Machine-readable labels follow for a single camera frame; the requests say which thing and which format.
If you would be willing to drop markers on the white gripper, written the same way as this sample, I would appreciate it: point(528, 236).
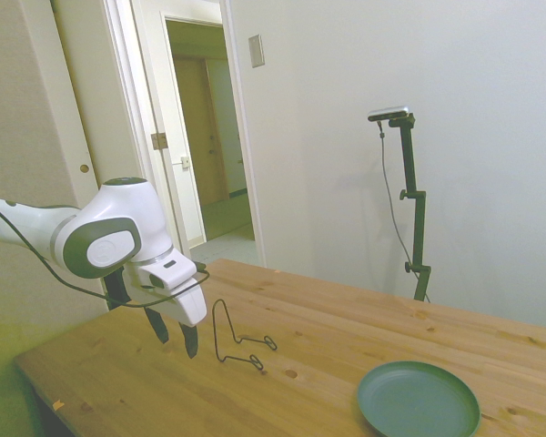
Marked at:
point(189, 307)

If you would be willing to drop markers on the green round plate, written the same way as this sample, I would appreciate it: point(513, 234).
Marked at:
point(418, 400)

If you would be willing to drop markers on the metal door latch plate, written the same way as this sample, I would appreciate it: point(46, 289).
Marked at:
point(185, 161)

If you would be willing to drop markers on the metal door hinge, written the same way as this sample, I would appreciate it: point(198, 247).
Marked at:
point(159, 140)

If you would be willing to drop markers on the brown wooden door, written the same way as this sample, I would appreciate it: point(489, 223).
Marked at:
point(195, 114)

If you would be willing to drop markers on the white open door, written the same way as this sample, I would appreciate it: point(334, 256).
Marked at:
point(177, 91)

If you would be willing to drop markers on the black jointed camera stand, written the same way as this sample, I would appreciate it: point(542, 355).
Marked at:
point(419, 227)

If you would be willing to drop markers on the camera on black stand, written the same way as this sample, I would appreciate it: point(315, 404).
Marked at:
point(383, 159)

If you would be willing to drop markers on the beige wall switch plate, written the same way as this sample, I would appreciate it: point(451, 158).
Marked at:
point(256, 51)

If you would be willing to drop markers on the silver camera on stand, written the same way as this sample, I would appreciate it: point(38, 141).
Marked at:
point(389, 113)

